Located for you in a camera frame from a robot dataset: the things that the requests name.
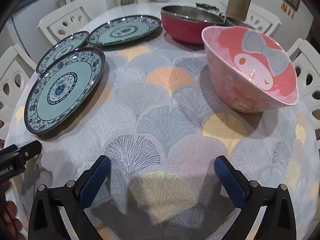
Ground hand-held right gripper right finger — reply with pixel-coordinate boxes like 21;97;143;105
214;155;298;240

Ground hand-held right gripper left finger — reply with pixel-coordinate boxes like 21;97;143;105
29;155;110;240

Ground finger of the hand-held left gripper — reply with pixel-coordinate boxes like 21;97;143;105
15;140;42;165

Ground blue floral ceramic plate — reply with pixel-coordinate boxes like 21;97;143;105
24;47;106;134
87;15;162;46
36;31;90;74

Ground pink cartoon bowl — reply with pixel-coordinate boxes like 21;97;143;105
201;26;299;114

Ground red steel-lined bowl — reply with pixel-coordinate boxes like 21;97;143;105
160;5;225;45

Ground person's left hand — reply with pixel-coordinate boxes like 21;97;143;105
0;200;24;233

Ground white dining chair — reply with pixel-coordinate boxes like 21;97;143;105
37;0;92;46
246;3;282;37
286;38;320;140
0;44;38;140

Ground fan-patterned tablecloth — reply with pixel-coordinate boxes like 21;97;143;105
5;29;320;240

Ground white refrigerator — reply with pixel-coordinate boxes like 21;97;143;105
5;0;61;64

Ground tan metal thermos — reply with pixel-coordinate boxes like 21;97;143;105
225;0;251;20

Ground orange hanging wall ornaments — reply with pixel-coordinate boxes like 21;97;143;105
281;2;297;16

